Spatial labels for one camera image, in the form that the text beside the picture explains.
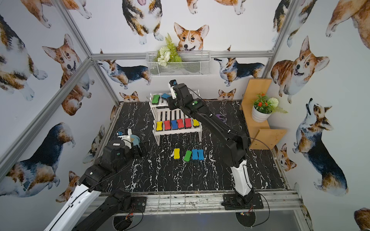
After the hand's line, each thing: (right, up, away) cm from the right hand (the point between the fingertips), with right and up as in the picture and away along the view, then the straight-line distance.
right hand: (174, 93), depth 82 cm
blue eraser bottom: (-1, -19, +8) cm, 20 cm away
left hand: (-16, -25, -9) cm, 31 cm away
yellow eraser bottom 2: (+12, -17, +8) cm, 23 cm away
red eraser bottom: (-6, -19, +7) cm, 21 cm away
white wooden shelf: (-11, -11, +16) cm, 22 cm away
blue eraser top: (-6, -1, +2) cm, 6 cm away
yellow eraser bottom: (-11, -19, +8) cm, 23 cm away
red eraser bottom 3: (+7, -17, +10) cm, 21 cm away
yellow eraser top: (0, -37, +10) cm, 39 cm away
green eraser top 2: (+7, -38, +8) cm, 40 cm away
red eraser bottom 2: (+3, -18, +8) cm, 20 cm away
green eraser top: (-11, -4, +1) cm, 12 cm away
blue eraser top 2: (+15, -37, +8) cm, 41 cm away
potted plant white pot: (+54, -8, +8) cm, 56 cm away
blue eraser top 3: (+11, -37, +8) cm, 40 cm away
